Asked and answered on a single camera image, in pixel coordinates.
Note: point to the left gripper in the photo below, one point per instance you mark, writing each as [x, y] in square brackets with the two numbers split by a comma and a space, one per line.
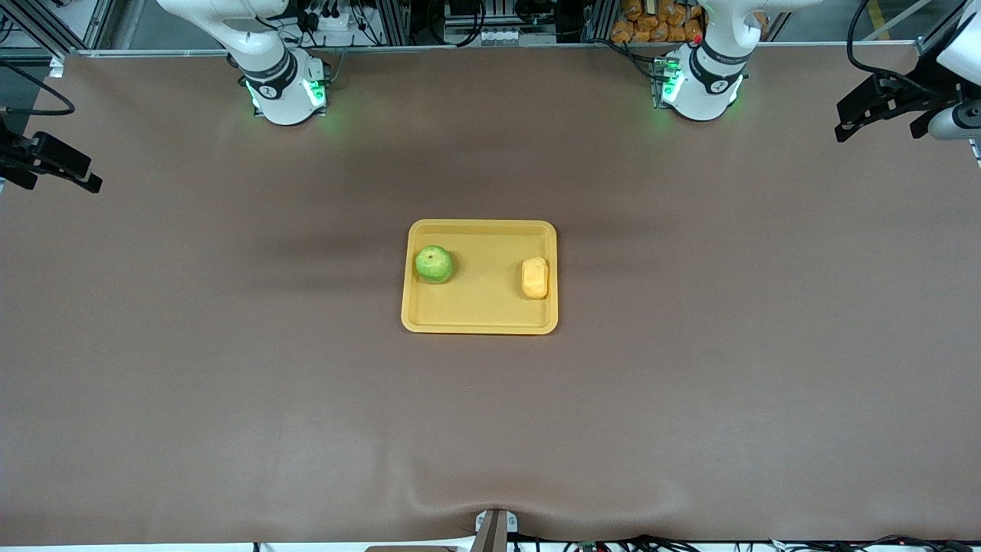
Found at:
[913, 95]

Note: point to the green apple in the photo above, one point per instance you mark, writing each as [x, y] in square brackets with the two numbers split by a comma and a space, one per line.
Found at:
[434, 264]

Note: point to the yellow potato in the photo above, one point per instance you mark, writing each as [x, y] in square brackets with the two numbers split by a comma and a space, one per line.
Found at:
[535, 277]

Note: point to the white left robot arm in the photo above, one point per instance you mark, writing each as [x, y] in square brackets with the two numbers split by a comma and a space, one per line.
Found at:
[705, 96]

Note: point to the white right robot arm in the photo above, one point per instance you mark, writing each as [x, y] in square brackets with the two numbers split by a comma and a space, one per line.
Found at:
[287, 100]

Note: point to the yellow plastic tray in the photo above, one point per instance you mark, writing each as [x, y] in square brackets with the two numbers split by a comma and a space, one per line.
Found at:
[483, 307]

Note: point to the pile of orange items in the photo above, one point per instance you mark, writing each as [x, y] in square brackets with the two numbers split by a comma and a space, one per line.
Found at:
[651, 23]

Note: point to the large white power strip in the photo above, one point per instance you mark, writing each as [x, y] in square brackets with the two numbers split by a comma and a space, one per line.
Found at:
[329, 21]

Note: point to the small white power strip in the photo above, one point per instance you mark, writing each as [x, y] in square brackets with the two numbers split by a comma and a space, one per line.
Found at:
[504, 36]

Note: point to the brown table mat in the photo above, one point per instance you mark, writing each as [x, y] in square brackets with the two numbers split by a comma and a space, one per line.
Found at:
[490, 422]

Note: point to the aluminium corner frame beam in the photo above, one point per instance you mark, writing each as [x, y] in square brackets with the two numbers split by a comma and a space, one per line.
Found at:
[931, 42]
[54, 27]

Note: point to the perforated metal side rail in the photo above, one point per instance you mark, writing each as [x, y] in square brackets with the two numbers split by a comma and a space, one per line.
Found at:
[977, 152]

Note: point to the aluminium frame post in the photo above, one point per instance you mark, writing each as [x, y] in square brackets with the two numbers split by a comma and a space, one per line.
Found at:
[395, 21]
[599, 19]

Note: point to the silver table edge rail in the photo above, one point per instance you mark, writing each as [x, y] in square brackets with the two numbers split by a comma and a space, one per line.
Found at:
[429, 48]

